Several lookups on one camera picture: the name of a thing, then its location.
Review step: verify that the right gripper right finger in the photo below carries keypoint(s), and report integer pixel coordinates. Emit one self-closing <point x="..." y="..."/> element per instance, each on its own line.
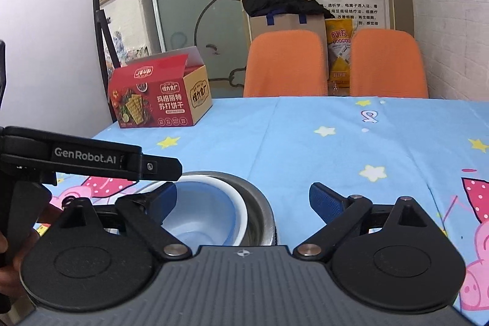
<point x="391" y="257"/>

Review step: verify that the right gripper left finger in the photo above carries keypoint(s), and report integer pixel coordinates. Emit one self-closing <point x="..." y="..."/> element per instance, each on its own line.
<point x="95" y="257"/>

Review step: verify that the stainless steel bowl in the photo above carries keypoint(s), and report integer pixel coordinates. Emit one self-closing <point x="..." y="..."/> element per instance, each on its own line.
<point x="261" y="230"/>

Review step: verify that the blue plastic bowl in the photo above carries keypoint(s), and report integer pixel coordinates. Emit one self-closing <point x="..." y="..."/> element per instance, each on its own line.
<point x="203" y="216"/>

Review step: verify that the white ceramic bowl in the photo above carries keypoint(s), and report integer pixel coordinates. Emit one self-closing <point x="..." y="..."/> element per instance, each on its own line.
<point x="234" y="195"/>

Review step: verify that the white projection board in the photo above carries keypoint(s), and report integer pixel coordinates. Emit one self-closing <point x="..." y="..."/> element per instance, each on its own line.
<point x="57" y="77"/>

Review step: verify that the blue cartoon tablecloth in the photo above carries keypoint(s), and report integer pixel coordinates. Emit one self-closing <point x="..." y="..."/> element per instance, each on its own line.
<point x="435" y="151"/>

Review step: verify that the red cracker box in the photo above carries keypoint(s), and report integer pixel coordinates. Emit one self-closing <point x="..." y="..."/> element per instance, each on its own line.
<point x="169" y="89"/>

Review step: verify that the right orange chair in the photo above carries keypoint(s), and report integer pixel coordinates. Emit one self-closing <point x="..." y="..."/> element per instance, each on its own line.
<point x="386" y="63"/>

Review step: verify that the orange chair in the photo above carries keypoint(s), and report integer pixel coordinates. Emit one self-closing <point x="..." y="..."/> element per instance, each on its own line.
<point x="286" y="64"/>
<point x="386" y="63"/>

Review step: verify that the left orange chair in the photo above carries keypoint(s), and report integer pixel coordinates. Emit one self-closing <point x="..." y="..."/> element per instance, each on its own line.
<point x="286" y="64"/>

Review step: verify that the yellow snack bag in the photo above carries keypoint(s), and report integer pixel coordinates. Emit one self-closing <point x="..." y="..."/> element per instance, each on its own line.
<point x="338" y="39"/>

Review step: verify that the black cloth on bag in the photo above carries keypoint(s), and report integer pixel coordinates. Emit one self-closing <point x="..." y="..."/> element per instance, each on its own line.
<point x="256" y="8"/>

